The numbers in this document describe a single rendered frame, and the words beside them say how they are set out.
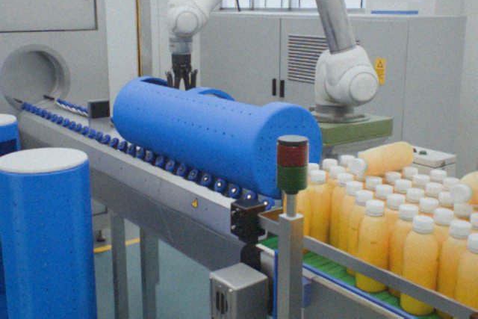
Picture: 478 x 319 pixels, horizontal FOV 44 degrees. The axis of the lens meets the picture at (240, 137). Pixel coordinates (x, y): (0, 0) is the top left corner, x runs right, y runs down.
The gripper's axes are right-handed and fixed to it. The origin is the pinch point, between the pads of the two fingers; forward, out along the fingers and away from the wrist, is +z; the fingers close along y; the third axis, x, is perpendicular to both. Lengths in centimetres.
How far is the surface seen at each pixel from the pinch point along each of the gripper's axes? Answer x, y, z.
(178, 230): 21.6, 16.2, 39.9
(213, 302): 80, 41, 35
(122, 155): -18.3, 16.9, 20.6
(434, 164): 100, -18, 5
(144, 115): 5.7, 19.4, 0.5
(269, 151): 67, 13, 2
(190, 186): 31.4, 17.1, 21.0
